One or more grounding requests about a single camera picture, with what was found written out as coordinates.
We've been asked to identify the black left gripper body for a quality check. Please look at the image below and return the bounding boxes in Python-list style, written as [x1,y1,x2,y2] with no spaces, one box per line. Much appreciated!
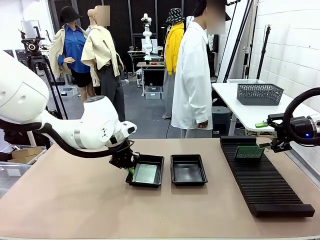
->
[109,139,138,171]

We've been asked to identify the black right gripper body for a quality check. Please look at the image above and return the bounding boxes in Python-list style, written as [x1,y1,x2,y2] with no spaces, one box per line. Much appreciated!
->
[284,114,313,146]

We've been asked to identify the green perforated circuit board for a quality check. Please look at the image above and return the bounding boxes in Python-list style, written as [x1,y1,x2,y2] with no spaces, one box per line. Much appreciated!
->
[131,163,161,183]
[234,145,264,161]

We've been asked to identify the black ESD tray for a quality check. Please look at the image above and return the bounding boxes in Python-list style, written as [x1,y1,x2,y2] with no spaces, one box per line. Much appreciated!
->
[124,154,165,188]
[170,154,209,187]

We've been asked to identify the grey plastic basket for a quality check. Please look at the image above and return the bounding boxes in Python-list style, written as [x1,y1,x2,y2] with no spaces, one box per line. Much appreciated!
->
[236,83,285,106]

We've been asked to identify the white table with basket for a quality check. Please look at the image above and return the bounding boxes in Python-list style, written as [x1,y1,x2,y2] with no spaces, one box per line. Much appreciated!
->
[211,82,313,133]

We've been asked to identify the black slotted board rack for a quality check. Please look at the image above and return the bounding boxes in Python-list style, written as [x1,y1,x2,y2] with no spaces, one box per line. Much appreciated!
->
[219,135,316,218]

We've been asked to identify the clear plastic bin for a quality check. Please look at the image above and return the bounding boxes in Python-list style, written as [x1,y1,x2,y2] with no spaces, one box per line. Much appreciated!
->
[226,78,266,85]

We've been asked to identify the dark grey plastic stool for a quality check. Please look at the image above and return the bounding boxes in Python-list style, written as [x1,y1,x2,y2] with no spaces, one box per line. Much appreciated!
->
[211,106,231,137]

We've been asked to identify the clear floor storage box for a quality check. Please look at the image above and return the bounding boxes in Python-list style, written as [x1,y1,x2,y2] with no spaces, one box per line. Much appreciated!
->
[144,86,164,100]

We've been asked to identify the thin black light stand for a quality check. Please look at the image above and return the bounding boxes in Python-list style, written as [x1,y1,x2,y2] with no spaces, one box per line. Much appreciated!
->
[256,24,273,81]

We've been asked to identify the black leaning stand poles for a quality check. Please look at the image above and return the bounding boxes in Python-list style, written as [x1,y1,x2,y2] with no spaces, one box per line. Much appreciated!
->
[222,0,259,83]

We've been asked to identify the background work table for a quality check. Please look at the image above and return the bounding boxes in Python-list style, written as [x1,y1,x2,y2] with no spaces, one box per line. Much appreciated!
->
[136,61,166,97]

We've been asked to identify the person in white shirt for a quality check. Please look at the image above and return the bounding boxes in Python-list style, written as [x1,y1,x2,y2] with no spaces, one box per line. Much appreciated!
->
[171,0,228,139]

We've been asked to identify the mannequin with cream jacket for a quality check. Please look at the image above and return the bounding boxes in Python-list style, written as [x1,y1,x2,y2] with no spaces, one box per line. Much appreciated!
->
[80,4,130,123]

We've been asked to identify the brown cardboard box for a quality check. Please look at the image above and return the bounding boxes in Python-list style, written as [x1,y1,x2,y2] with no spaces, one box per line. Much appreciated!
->
[11,146,43,165]

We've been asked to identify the mannequin with yellow hoodie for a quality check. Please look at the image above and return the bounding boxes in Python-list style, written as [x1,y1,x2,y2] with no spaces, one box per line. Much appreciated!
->
[161,7,187,120]

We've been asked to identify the mannequin with blue shirt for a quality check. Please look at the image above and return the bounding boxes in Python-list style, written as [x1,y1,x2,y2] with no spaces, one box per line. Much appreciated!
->
[48,6,101,101]

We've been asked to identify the patterned bucket hat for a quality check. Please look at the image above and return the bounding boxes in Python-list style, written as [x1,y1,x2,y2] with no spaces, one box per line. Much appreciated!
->
[165,7,186,24]

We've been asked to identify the black mannequin hat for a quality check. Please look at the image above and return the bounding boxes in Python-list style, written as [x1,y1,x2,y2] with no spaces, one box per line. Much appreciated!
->
[59,6,84,25]

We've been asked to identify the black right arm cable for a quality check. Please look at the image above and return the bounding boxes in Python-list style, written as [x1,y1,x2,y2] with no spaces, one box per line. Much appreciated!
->
[283,87,320,148]

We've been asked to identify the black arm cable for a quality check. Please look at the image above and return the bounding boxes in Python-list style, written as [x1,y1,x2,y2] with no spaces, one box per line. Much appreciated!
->
[0,118,119,159]
[283,87,320,148]

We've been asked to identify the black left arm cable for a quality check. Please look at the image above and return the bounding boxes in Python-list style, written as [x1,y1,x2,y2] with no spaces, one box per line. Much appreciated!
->
[0,118,119,159]

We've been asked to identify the black camera tripod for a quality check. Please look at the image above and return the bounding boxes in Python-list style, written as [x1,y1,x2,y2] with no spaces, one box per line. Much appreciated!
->
[17,26,69,121]

